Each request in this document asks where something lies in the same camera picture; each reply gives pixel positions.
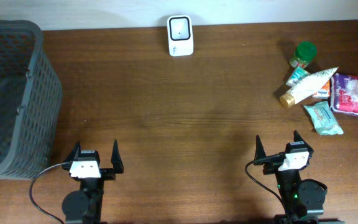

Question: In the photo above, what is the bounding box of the orange tissue pack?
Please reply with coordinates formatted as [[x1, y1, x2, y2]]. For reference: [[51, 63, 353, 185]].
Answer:
[[312, 81, 331, 100]]

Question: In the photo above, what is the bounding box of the mint green wipes pack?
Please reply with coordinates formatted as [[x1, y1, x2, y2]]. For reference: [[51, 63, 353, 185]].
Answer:
[[304, 101, 344, 136]]

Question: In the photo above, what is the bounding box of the green lid glass jar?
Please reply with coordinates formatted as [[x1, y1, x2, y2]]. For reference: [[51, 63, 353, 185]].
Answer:
[[289, 41, 317, 68]]

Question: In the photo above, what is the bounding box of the red purple pad package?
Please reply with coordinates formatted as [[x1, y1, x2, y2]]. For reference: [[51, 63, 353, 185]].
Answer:
[[330, 73, 358, 116]]

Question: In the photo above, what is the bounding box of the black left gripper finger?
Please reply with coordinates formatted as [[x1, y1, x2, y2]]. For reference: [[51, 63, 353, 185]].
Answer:
[[64, 141, 81, 162], [111, 139, 124, 170]]

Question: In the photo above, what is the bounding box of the white barcode scanner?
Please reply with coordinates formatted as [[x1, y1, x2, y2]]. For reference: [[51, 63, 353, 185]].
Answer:
[[167, 15, 194, 57]]

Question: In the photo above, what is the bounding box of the white Pantene tube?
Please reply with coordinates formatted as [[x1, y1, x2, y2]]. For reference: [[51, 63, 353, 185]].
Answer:
[[279, 67, 337, 108]]

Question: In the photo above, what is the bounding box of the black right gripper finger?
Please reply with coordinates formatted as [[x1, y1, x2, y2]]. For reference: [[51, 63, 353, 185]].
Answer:
[[254, 135, 266, 159], [293, 130, 305, 142]]

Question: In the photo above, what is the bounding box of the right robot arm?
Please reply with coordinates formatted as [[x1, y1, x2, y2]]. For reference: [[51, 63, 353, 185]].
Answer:
[[245, 131, 342, 223]]

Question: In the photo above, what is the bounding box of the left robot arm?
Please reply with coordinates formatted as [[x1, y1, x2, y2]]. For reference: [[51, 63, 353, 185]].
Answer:
[[62, 141, 124, 224]]

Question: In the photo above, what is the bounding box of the teal tissue pack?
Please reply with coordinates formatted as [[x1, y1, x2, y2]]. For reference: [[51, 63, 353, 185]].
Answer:
[[286, 67, 310, 87]]

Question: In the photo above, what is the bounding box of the grey plastic basket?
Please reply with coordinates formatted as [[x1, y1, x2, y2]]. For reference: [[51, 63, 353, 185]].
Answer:
[[0, 20, 63, 180]]

